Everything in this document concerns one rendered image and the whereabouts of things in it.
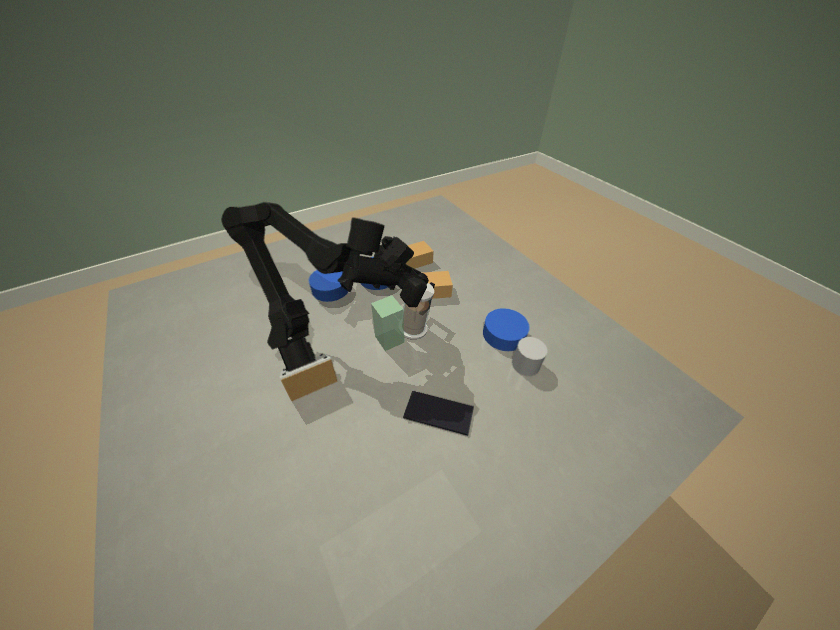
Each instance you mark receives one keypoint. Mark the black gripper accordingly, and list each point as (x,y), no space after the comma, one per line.
(413,286)

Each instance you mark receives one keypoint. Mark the pale green rectangular block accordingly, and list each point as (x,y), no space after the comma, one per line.
(388,319)

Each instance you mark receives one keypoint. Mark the white cylinder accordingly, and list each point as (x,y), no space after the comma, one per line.
(529,356)

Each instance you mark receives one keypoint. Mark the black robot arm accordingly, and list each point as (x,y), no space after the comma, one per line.
(287,316)

